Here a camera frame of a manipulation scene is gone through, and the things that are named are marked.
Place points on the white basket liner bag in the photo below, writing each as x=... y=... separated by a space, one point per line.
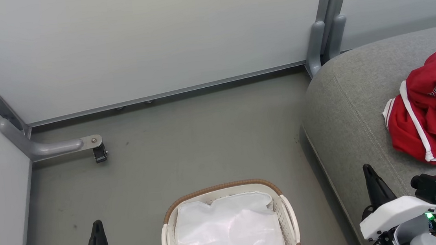
x=227 y=228

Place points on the dark metal hinge plate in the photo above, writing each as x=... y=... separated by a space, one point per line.
x=4 y=110

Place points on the grey fabric sofa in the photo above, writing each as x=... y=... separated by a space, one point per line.
x=359 y=118

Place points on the white laundry basket brown rim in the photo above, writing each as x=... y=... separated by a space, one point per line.
x=223 y=186

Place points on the grey rounded partition foot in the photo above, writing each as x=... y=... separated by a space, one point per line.
x=315 y=49
x=337 y=37

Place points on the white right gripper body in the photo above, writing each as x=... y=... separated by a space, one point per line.
x=395 y=213

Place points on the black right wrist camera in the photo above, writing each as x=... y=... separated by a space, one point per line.
x=432 y=186

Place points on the grey partition bottom rail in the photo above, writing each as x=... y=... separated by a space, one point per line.
x=160 y=95

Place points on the red white sports jersey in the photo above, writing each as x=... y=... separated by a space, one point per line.
x=431 y=119

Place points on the grey partition foot with plate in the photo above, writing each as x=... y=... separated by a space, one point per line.
x=46 y=148

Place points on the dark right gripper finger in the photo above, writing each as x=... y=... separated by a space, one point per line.
x=377 y=189

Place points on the black caster wheel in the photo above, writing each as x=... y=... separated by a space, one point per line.
x=100 y=154

